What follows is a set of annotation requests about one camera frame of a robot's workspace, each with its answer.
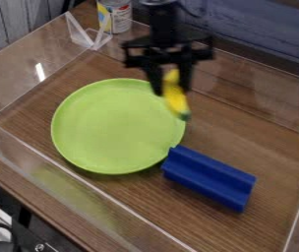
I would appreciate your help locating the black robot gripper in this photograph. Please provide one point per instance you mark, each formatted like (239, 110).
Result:
(140, 53)

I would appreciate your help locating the yellow toy banana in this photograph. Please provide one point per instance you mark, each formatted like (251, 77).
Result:
(174, 95)

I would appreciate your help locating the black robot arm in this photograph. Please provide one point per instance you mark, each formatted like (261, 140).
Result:
(172, 43)

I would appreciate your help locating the green plastic plate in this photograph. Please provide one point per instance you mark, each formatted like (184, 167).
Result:
(112, 128)

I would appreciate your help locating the blue stepped block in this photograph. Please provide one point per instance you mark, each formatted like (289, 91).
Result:
(210, 177)

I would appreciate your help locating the clear acrylic enclosure wall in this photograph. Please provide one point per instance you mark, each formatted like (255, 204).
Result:
(244, 123)

